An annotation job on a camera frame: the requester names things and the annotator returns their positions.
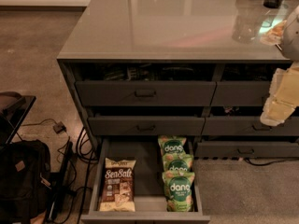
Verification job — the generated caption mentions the top right grey drawer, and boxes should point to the top right grey drawer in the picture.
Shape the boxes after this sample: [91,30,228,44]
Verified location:
[211,81,270,106]

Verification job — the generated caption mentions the brown sea salt chip bag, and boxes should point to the brown sea salt chip bag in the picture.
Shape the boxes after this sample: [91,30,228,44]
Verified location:
[99,159,136,212]

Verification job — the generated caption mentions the bottom right grey drawer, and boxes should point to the bottom right grey drawer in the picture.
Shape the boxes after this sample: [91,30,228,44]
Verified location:
[194,141,299,158]

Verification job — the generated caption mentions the top left grey drawer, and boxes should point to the top left grey drawer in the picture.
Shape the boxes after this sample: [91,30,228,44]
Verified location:
[75,80,216,106]

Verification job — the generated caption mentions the middle left grey drawer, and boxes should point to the middle left grey drawer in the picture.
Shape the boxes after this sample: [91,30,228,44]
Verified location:
[88,116,205,135]

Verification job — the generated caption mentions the green dang bag middle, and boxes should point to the green dang bag middle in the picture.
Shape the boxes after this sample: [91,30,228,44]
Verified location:
[163,153,193,172]

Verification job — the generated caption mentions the green dang bag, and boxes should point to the green dang bag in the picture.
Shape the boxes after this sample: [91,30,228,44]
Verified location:
[162,170,195,212]
[163,153,193,172]
[158,135,187,155]

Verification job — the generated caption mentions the grey cabinet with counter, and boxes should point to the grey cabinet with counter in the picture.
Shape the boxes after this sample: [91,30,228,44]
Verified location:
[58,0,298,150]

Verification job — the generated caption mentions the black backpack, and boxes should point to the black backpack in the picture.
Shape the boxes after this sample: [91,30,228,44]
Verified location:
[0,140,51,224]

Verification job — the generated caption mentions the green dang bag front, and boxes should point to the green dang bag front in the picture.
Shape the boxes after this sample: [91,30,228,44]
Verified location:
[162,170,195,212]

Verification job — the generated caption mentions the middle right grey drawer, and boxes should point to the middle right grey drawer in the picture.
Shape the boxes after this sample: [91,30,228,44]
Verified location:
[202,116,299,136]

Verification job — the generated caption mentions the black floor cables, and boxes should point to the black floor cables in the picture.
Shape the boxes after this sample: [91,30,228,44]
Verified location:
[46,126,100,224]

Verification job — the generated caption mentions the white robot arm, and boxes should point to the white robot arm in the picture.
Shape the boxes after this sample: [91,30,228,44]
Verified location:
[260,6,299,126]

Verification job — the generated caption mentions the open bottom left drawer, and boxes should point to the open bottom left drawer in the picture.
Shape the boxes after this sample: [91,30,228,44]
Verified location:
[81,136,210,224]

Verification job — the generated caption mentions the black side table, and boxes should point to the black side table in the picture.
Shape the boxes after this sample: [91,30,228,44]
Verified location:
[0,91,36,146]

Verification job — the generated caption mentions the black white marker board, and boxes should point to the black white marker board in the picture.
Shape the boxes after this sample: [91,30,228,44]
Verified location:
[260,20,287,46]

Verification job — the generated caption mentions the grey drawer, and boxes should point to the grey drawer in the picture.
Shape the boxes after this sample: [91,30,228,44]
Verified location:
[88,116,205,135]
[194,141,299,158]
[202,116,299,136]
[75,80,216,106]
[211,81,270,106]

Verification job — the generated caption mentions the black cable under drawer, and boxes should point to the black cable under drawer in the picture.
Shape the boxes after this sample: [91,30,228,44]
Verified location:
[243,157,299,167]

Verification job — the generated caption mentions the black power adapter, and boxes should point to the black power adapter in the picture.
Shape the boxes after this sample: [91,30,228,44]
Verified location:
[53,121,66,133]

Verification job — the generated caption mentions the green dang bag back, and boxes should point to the green dang bag back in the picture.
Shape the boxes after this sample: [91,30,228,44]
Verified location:
[158,135,187,155]

